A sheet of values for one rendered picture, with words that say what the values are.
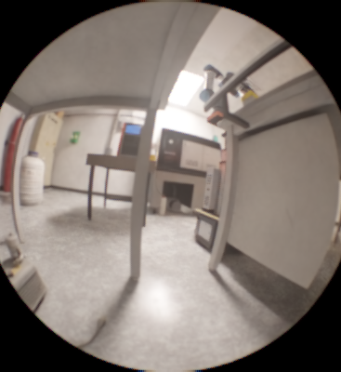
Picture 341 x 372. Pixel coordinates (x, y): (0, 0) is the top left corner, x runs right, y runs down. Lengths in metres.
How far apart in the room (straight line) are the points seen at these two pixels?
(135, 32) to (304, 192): 0.72
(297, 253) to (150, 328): 0.58
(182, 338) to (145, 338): 0.12
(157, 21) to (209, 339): 0.91
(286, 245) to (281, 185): 0.24
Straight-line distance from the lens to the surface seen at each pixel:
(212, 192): 1.10
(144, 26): 0.41
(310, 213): 0.53
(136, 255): 0.56
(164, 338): 0.51
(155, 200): 1.82
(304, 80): 0.55
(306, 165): 0.55
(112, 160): 1.22
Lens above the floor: 0.49
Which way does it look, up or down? 1 degrees down
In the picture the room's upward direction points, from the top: 7 degrees clockwise
